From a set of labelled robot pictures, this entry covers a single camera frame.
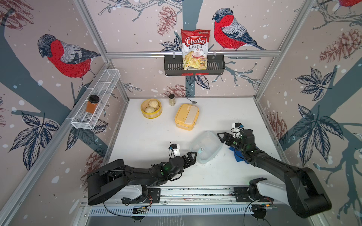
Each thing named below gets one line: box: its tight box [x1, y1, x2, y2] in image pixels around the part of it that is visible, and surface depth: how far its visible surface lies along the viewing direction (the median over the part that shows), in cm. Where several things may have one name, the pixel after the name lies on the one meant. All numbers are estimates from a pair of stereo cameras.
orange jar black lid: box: [85, 94, 100, 114], surface depth 68 cm
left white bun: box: [144, 105, 156, 113], surface depth 108 cm
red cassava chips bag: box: [181, 28, 211, 71], surface depth 87 cm
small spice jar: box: [168, 93, 176, 107], surface depth 113 cm
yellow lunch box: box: [174, 103, 200, 131], surface depth 100 cm
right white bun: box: [148, 99, 159, 109], surface depth 113 cm
